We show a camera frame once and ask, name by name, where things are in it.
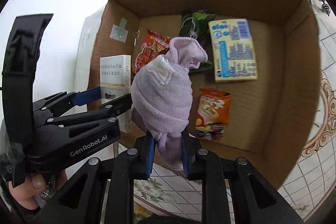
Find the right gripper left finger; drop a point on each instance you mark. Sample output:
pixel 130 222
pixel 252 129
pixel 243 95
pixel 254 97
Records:
pixel 102 191

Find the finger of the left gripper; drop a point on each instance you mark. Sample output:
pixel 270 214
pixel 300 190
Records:
pixel 61 102
pixel 79 123

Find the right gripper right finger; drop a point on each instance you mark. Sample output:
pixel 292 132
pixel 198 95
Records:
pixel 233 191

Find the white carton box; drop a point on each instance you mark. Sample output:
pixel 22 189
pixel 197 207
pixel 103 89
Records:
pixel 115 77

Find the lilac towel cloth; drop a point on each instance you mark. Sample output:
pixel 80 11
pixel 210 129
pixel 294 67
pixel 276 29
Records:
pixel 162 97

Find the red floral wipes pack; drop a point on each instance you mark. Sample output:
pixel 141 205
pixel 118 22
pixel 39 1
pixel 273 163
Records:
pixel 148 46

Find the orange snack packet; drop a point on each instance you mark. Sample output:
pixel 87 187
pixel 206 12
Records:
pixel 213 114

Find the dark green wipes pack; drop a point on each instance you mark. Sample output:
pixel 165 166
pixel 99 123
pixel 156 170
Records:
pixel 196 25

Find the yellow blue tissue pack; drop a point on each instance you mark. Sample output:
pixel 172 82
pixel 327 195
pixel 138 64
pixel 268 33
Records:
pixel 233 50

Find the person's left hand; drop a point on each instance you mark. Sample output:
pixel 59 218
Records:
pixel 34 185

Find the open cardboard box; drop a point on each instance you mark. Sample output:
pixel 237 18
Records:
pixel 270 117

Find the chrome dumbbell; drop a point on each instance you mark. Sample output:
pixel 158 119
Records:
pixel 325 7

